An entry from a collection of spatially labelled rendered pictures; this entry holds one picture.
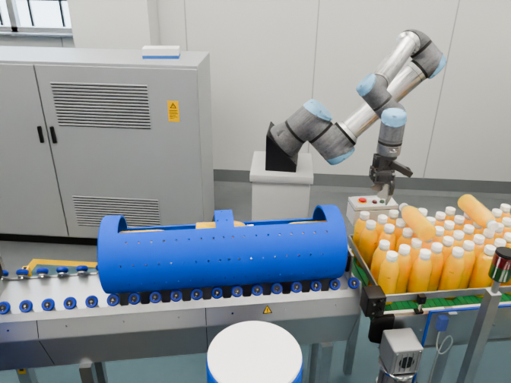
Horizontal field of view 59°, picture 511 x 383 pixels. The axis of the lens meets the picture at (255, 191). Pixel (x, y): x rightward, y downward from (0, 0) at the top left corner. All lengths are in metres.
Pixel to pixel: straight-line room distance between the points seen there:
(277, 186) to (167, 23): 2.40
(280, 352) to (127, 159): 2.24
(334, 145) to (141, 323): 1.22
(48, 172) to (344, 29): 2.68
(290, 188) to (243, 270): 0.80
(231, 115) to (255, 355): 3.26
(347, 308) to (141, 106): 1.98
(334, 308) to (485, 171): 3.36
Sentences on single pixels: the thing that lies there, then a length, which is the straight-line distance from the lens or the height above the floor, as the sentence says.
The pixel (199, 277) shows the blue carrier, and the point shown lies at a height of 1.07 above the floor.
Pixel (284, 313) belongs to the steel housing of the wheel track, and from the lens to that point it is 1.80.
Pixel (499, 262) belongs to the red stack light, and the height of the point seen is 1.23.
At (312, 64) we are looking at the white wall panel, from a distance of 4.26.
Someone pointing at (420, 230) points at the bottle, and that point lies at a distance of 1.84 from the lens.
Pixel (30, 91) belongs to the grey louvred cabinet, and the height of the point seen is 1.25.
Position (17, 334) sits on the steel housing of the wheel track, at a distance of 1.90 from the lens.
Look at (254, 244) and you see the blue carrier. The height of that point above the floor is 1.18.
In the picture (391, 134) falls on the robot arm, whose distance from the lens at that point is 1.77.
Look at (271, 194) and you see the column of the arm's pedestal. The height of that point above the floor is 0.98.
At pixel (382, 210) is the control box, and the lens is 2.11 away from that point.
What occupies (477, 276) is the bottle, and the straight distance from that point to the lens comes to 1.97.
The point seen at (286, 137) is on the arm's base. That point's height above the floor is 1.28.
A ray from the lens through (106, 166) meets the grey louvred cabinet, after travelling 3.44.
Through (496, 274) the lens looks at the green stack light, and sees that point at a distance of 1.66.
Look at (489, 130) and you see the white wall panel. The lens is 4.80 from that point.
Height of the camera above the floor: 2.07
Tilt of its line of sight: 27 degrees down
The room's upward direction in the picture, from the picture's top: 1 degrees clockwise
